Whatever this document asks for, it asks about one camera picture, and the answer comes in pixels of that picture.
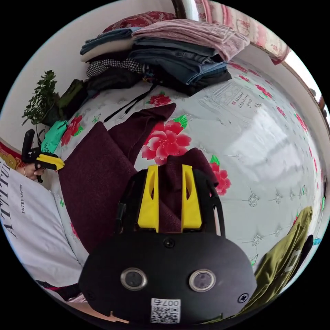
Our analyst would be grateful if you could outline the teal green garment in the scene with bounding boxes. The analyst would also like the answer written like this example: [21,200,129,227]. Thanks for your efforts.
[41,120,68,156]

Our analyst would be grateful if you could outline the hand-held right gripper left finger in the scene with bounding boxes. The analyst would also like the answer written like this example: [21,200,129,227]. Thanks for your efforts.
[137,165,159,233]

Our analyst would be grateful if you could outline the burgundy sleeveless top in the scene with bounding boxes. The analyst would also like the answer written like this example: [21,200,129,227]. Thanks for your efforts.
[58,102,220,254]

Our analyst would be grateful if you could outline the pink floral curtain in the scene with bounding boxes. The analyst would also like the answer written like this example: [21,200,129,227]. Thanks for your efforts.
[193,0,291,65]

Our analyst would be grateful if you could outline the green potted plant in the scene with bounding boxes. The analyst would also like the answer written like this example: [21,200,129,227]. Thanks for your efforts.
[22,70,62,127]

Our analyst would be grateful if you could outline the person's right forearm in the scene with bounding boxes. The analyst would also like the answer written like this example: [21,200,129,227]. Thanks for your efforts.
[66,301,130,325]

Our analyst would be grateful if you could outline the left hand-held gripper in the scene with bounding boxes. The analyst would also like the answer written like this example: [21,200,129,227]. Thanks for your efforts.
[21,147,65,184]

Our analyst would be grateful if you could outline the person's left hand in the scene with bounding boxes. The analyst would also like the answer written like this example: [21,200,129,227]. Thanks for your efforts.
[25,164,46,181]

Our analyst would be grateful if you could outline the olive green garment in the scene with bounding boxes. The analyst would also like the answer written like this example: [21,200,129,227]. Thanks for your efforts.
[241,206,315,316]

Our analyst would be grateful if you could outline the pile of clothes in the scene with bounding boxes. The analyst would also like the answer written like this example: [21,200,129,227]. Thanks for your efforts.
[58,11,251,119]

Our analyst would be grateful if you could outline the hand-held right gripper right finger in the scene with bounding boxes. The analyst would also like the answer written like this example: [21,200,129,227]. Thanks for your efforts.
[180,164,202,233]

